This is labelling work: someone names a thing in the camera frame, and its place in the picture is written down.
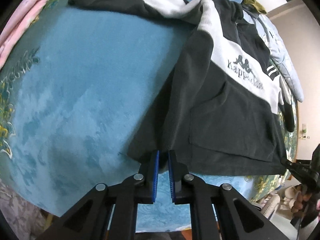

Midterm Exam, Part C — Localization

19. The black and white hoodie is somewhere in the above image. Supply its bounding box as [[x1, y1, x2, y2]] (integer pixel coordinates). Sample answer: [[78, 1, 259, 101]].
[[68, 0, 287, 176]]

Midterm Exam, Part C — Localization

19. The person's right hand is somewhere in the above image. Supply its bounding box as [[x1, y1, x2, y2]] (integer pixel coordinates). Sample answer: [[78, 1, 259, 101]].
[[291, 184, 312, 217]]

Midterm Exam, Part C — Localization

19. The grey floral pillow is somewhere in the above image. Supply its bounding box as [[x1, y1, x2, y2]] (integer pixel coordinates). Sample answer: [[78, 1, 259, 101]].
[[1, 180, 46, 239]]

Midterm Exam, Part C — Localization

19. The teal floral bed blanket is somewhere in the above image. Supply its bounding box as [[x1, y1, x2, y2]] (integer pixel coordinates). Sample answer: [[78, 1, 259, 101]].
[[0, 0, 299, 233]]

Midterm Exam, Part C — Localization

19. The grey-blue floral quilt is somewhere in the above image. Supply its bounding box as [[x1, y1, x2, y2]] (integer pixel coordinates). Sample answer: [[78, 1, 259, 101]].
[[242, 7, 304, 102]]

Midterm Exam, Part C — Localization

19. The olive green garment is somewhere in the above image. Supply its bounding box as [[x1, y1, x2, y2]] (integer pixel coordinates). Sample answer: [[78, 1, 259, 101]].
[[241, 0, 267, 15]]

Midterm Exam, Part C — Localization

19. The pink folded garment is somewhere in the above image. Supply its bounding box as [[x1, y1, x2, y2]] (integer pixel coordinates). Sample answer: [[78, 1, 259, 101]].
[[1, 0, 48, 68]]

